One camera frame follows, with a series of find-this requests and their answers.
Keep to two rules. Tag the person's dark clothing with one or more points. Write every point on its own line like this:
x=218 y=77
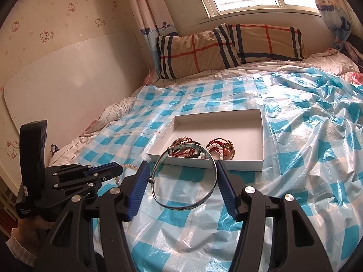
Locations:
x=11 y=263

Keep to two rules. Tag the blue checked plastic sheet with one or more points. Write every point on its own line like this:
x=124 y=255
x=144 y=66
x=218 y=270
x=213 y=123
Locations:
x=297 y=147

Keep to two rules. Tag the white headboard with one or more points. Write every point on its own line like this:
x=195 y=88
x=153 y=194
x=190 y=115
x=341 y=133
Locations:
x=71 y=76

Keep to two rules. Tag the pink cloth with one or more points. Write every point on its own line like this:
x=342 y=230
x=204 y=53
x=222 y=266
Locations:
x=151 y=76

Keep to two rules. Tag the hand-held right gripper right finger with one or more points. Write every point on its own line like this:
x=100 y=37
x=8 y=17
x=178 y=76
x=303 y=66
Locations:
x=227 y=189

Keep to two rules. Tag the silver bangle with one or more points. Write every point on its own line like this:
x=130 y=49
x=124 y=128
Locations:
x=184 y=207

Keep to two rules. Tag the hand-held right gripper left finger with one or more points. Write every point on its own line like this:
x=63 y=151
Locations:
x=139 y=187

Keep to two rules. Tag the white cardboard box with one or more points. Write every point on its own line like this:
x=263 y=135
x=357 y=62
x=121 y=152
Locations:
x=221 y=127

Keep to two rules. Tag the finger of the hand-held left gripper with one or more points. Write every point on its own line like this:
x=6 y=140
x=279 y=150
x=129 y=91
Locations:
x=96 y=182
x=107 y=168

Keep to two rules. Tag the patterned curtain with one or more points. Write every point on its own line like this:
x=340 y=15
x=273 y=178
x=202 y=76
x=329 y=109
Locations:
x=334 y=5
x=147 y=19

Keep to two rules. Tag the person's left hand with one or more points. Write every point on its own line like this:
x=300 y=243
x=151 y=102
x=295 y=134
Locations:
x=31 y=226

